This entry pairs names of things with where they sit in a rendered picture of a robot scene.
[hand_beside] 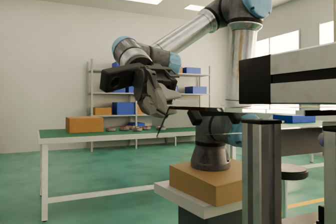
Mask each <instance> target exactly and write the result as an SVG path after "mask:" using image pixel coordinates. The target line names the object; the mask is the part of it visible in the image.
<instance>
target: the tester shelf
mask: <svg viewBox="0 0 336 224"><path fill-rule="evenodd" d="M239 104H245V105H273V104H276V105H336V41H335V42H330V43H325V44H320V45H315V46H310V47H305V48H300V49H295V50H290V51H285V52H280V53H275V54H268V55H263V56H258V57H253V58H248V59H243V60H239Z"/></svg>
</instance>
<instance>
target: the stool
mask: <svg viewBox="0 0 336 224"><path fill-rule="evenodd" d="M308 176H309V171H308V170H307V169H306V168H305V167H303V166H300V165H295V164H288V163H281V219H285V218H288V181H298V180H304V179H306V178H307V177H308Z"/></svg>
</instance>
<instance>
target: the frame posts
mask: <svg viewBox="0 0 336 224"><path fill-rule="evenodd" d="M241 123H242V224H282V150H281V124H282V120H278V119H264V118H256V119H241ZM322 130H323V141H324V224H336V125H329V126H323V127H322Z"/></svg>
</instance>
